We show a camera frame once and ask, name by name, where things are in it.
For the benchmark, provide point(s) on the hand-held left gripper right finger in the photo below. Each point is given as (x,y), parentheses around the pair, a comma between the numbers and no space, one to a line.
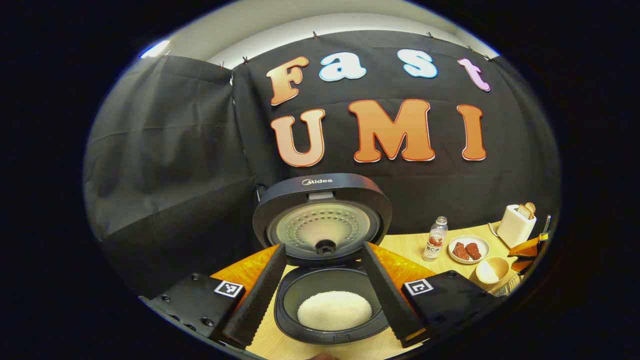
(387,300)

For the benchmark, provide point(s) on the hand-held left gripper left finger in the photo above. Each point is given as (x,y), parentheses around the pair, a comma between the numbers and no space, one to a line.
(260,300)

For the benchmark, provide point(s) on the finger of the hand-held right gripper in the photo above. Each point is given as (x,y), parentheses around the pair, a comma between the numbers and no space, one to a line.
(526,266)
(526,247)

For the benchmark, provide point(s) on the white rice portion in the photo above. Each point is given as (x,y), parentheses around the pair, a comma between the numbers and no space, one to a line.
(487,274)

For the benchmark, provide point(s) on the white rice heap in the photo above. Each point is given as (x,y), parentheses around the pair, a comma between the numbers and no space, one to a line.
(335,310)

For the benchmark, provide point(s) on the black and gold rice cooker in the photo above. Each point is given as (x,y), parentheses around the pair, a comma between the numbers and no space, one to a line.
(350,190)

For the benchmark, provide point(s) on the white toaster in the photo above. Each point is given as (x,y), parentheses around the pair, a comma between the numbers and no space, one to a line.
(512,232)

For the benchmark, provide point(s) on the toast bread slice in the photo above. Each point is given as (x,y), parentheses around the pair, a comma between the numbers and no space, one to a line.
(524,211)
(531,207)

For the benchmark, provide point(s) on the white round plate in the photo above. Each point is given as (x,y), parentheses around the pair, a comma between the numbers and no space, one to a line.
(484,247)

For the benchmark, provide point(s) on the red meat slice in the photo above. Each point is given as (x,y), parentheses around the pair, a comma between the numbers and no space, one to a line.
(473,251)
(460,251)

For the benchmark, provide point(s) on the clear plastic drink bottle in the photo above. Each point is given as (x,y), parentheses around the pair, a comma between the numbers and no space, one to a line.
(435,245)

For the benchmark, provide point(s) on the black backdrop cloth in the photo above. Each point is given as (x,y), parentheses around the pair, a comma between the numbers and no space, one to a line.
(165,175)

